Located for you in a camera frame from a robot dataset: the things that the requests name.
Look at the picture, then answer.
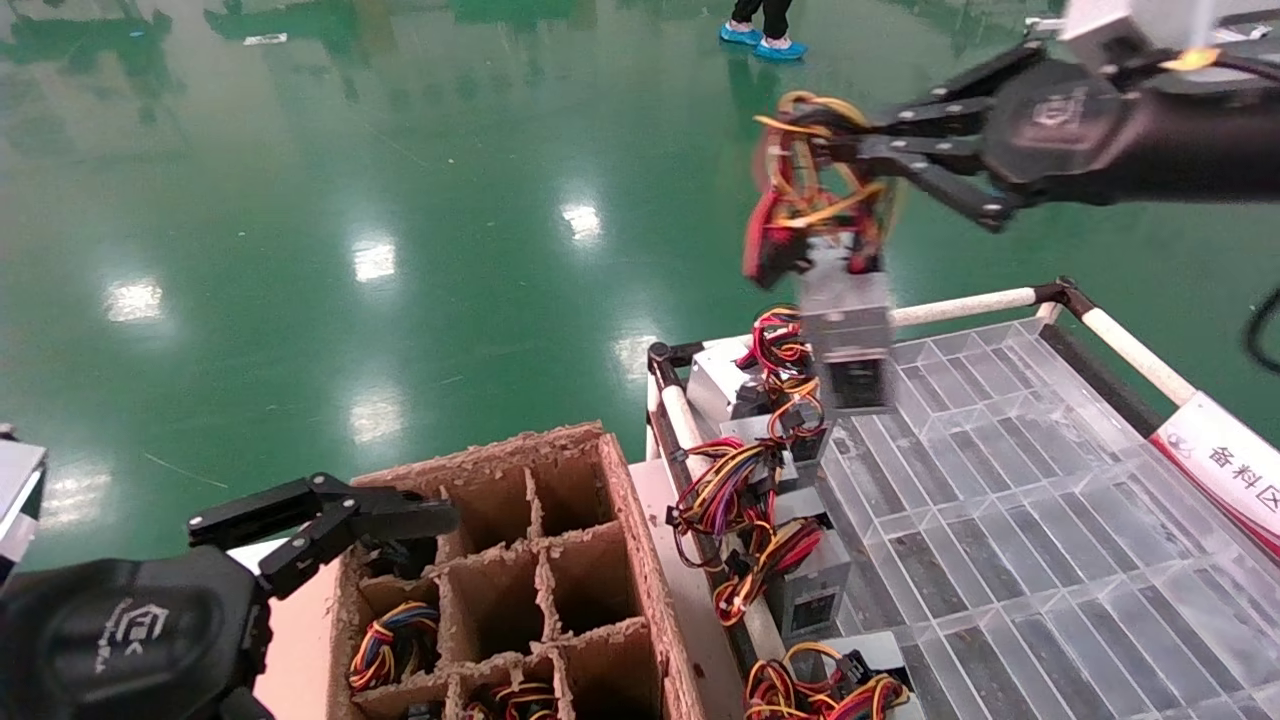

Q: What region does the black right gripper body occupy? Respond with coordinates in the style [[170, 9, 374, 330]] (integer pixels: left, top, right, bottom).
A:
[[983, 58, 1153, 207]]

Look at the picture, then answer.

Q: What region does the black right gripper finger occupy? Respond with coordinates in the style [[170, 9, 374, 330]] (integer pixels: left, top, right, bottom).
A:
[[845, 145, 1013, 233], [828, 40, 1057, 153]]

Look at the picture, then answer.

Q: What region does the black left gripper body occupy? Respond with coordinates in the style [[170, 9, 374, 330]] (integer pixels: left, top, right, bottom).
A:
[[0, 548, 273, 720]]

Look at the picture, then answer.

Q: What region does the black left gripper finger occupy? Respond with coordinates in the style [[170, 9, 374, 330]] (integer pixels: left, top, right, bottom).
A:
[[257, 519, 461, 603], [187, 474, 460, 551]]

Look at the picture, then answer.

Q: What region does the silver power supply with cables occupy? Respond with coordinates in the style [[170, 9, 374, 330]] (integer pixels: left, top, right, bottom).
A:
[[710, 518, 854, 643], [716, 412, 833, 471], [743, 90, 899, 414], [346, 600, 441, 694], [665, 436, 833, 571], [460, 680, 559, 720], [742, 630, 913, 720], [686, 306, 831, 441]]

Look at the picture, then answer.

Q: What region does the person in dark trousers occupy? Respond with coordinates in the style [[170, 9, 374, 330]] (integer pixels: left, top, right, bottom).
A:
[[730, 0, 793, 41]]

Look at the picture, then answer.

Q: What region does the black foam edge strip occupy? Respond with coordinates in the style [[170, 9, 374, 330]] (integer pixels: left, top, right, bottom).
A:
[[1038, 323, 1166, 441]]

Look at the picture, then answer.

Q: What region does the clear plastic divider tray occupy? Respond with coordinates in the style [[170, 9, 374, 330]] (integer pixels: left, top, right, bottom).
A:
[[800, 318, 1280, 720]]

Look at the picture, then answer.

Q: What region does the brown cardboard divider box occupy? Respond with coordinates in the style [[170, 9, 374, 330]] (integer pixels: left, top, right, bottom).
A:
[[325, 420, 706, 720]]

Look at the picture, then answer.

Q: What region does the white sign with red print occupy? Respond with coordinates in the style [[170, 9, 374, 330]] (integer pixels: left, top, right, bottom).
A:
[[1148, 393, 1280, 561]]

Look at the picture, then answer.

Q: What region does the black cable bundle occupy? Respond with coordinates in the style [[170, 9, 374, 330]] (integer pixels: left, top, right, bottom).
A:
[[362, 540, 441, 583]]

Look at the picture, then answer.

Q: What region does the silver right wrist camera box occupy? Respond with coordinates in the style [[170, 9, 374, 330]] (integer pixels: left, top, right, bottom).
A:
[[1060, 0, 1223, 69]]

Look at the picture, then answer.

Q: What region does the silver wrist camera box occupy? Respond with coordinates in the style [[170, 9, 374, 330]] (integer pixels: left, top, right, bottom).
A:
[[0, 438, 48, 577], [1060, 0, 1223, 69]]

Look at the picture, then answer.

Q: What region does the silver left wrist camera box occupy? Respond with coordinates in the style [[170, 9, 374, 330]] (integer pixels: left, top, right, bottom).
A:
[[0, 438, 48, 577]]

